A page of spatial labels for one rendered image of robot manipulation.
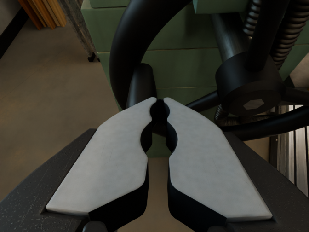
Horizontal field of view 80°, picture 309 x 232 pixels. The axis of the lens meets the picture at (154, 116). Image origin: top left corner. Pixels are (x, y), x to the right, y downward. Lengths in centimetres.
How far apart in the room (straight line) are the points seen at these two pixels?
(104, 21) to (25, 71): 134
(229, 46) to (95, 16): 23
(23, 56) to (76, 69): 47
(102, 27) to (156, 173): 77
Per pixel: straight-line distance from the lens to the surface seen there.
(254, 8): 25
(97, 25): 38
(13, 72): 172
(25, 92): 152
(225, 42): 25
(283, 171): 94
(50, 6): 189
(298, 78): 56
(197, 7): 24
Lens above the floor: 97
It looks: 60 degrees down
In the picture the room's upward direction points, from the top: 4 degrees counter-clockwise
